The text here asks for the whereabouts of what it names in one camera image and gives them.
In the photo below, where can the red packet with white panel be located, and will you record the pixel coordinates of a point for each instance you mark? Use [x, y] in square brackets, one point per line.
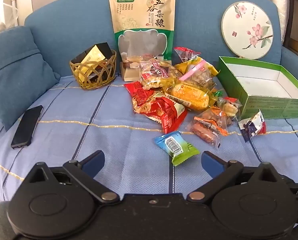
[167, 116]

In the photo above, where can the yellow snack packet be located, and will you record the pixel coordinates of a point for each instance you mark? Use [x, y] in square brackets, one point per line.
[201, 76]

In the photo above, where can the small green candy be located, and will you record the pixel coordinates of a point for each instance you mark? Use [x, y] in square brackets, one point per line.
[217, 94]

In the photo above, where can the clear red dried fruit packet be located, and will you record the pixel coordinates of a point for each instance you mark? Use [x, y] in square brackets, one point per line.
[186, 52]

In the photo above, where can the navy white red small packet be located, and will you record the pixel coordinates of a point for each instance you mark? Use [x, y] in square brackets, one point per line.
[251, 130]

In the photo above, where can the blue fabric sofa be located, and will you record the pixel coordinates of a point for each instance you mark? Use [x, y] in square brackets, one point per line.
[201, 17]

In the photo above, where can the yellow corn packet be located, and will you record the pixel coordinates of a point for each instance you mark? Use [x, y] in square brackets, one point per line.
[188, 97]

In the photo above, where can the blue pillow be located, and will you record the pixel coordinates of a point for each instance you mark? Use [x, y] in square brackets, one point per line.
[14, 75]

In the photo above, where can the black and gold packets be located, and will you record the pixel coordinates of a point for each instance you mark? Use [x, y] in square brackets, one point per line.
[103, 48]

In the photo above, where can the light blue striped blanket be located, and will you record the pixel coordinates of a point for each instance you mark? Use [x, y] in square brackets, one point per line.
[76, 135]

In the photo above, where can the blue and green snack packet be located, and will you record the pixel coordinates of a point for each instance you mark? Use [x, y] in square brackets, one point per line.
[176, 146]

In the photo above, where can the black smartphone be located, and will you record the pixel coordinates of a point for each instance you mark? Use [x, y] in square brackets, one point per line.
[26, 127]

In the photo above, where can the clear small pastry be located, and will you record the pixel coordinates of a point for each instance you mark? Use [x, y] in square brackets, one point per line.
[231, 108]

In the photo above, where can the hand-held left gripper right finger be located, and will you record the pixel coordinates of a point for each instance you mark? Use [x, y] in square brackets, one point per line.
[212, 163]

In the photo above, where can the yellow foil packet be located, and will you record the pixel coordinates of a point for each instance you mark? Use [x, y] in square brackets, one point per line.
[90, 58]

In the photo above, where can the white plastic roll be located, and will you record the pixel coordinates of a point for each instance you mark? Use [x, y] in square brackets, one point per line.
[280, 0]

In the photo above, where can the round floral fan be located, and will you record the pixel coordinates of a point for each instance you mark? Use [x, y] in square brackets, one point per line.
[243, 37]

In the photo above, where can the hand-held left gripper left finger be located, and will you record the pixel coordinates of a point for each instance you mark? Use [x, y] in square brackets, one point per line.
[95, 163]

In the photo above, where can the green cardboard box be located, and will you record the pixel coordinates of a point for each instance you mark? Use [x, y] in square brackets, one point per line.
[263, 105]

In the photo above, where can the clear chips packet dark label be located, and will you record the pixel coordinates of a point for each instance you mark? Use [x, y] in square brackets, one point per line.
[154, 77]

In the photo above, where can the large beige green grain pouch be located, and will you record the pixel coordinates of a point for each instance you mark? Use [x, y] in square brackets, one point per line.
[139, 17]

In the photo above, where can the woven wicker basket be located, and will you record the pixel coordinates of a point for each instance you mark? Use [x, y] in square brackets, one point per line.
[94, 84]

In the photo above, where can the white rack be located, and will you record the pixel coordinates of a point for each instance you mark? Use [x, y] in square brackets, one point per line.
[12, 10]

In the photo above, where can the clear sausage packet orange label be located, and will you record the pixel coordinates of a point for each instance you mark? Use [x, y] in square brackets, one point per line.
[212, 118]
[203, 133]

